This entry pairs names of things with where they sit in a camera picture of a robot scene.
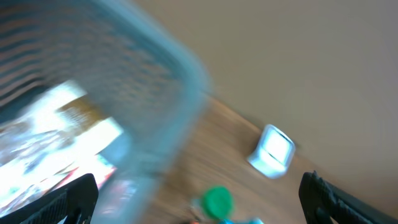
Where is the beige snack bag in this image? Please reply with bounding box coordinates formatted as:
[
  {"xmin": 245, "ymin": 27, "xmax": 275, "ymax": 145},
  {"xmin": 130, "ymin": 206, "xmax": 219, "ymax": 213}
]
[{"xmin": 1, "ymin": 80, "xmax": 123, "ymax": 216}]

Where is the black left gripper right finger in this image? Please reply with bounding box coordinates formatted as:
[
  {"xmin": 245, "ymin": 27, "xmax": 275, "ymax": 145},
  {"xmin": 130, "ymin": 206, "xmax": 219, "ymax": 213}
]
[{"xmin": 298, "ymin": 171, "xmax": 397, "ymax": 224}]

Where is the green lid jar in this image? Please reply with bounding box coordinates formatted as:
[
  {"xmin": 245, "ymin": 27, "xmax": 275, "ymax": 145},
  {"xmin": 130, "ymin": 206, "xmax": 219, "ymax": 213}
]
[{"xmin": 190, "ymin": 185, "xmax": 234, "ymax": 222}]

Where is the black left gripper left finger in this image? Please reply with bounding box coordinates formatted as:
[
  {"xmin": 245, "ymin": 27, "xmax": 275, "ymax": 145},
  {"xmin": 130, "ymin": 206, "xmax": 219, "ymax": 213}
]
[{"xmin": 1, "ymin": 174, "xmax": 99, "ymax": 224}]

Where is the white barcode scanner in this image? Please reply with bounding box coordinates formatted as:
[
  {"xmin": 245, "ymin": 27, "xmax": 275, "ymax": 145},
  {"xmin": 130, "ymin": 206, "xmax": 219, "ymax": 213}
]
[{"xmin": 247, "ymin": 124, "xmax": 295, "ymax": 179}]

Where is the grey plastic mesh basket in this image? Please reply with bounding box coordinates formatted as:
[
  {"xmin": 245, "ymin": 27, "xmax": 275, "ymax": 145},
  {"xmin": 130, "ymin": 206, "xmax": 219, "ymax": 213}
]
[{"xmin": 1, "ymin": 1, "xmax": 207, "ymax": 223}]

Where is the red black snack pouch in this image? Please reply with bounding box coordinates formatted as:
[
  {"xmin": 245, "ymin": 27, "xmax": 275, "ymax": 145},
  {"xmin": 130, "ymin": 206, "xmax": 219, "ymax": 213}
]
[{"xmin": 55, "ymin": 154, "xmax": 137, "ymax": 217}]

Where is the blue mouthwash bottle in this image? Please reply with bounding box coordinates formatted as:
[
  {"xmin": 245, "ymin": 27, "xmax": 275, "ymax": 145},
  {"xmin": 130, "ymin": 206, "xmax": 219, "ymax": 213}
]
[{"xmin": 217, "ymin": 217, "xmax": 264, "ymax": 224}]

